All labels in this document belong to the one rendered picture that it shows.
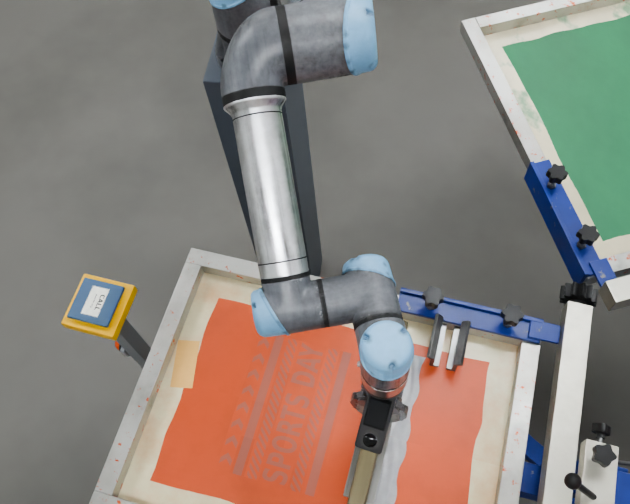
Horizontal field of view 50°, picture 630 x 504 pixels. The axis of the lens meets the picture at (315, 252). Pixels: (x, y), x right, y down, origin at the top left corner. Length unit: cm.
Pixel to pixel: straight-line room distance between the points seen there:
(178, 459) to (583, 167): 114
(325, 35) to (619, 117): 103
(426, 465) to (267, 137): 74
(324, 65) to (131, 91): 228
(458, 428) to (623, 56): 108
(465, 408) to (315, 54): 79
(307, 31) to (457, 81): 215
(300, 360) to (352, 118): 168
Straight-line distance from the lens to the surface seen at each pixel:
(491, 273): 264
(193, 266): 155
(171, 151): 299
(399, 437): 142
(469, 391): 146
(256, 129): 101
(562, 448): 138
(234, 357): 149
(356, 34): 102
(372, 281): 101
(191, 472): 145
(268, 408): 145
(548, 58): 195
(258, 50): 101
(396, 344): 96
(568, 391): 141
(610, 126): 185
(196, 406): 147
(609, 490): 135
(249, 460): 143
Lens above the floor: 235
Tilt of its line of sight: 63 degrees down
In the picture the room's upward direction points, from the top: 8 degrees counter-clockwise
